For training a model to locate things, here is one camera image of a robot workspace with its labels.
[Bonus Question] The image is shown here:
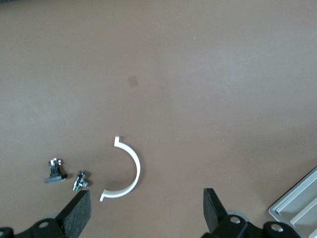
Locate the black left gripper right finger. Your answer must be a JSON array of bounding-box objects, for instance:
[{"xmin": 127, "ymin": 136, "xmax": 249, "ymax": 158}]
[{"xmin": 200, "ymin": 188, "xmax": 300, "ymax": 238}]

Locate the grey plastic drawer tray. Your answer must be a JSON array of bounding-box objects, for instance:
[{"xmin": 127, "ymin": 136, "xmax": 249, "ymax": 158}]
[{"xmin": 268, "ymin": 165, "xmax": 317, "ymax": 238}]

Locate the small metal screw fastener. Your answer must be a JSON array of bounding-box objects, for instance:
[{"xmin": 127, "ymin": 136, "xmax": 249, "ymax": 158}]
[{"xmin": 72, "ymin": 170, "xmax": 90, "ymax": 193}]

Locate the black bracket with metal screw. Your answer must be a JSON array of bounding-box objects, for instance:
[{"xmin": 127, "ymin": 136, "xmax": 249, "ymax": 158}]
[{"xmin": 44, "ymin": 158, "xmax": 68, "ymax": 184}]

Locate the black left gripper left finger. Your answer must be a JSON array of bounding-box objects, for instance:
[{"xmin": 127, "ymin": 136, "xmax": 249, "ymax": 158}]
[{"xmin": 0, "ymin": 189, "xmax": 92, "ymax": 238}]

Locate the white half-ring plastic clamp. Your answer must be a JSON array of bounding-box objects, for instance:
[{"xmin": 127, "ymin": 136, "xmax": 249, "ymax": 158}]
[{"xmin": 99, "ymin": 135, "xmax": 141, "ymax": 203}]

